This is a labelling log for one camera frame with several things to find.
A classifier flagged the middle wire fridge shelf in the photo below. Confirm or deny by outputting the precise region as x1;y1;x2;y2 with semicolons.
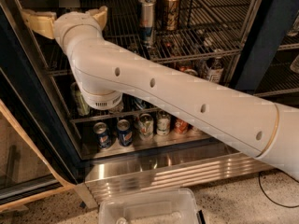
69;107;159;123

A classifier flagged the silver blue energy drink can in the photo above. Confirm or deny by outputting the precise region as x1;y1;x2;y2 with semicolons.
137;0;156;47

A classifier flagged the black floor cable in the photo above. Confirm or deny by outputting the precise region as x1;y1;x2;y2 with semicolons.
257;170;299;209

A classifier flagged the top wire fridge shelf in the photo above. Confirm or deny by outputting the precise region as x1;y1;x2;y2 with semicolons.
46;0;257;77

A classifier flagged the blue pepsi can left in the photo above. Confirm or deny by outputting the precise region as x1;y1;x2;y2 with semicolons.
93;122;111;148

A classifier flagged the brown gold tall can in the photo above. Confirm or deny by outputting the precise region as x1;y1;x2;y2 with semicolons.
162;0;180;31

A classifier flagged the stainless steel fridge grille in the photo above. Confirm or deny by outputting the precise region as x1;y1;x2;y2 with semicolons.
83;140;275;205

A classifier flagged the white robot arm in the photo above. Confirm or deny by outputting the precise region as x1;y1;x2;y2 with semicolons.
21;7;299;179

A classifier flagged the white green can bottom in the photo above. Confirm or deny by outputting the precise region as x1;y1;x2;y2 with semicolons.
138;114;154;140

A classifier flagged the green can middle shelf left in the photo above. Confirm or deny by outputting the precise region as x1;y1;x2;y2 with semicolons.
70;82;90;116

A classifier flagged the orange can bottom left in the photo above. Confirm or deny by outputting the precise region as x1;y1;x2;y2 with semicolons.
174;118;189;134

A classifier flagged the clear plastic bin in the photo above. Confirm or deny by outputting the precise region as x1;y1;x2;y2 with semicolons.
98;189;200;224

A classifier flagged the blue pepsi can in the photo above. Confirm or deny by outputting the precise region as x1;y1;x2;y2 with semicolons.
93;122;111;148
117;119;133;147

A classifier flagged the open glass fridge door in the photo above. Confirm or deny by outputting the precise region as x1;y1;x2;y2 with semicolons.
0;7;79;213

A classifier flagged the orange can middle shelf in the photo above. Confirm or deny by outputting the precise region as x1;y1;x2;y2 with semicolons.
179;67;198;77

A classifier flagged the wire fridge shelf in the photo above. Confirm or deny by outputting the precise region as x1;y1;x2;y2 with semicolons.
46;0;257;77
69;107;159;123

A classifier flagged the blue pepsi can right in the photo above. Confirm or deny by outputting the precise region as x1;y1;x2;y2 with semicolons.
117;119;133;147

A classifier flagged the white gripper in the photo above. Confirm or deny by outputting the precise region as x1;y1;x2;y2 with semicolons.
21;6;108;54

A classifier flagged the blue white striped can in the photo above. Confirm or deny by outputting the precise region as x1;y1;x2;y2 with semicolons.
133;97;149;110

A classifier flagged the dark bottle white label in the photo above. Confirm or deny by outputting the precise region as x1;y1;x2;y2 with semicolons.
203;57;223;83

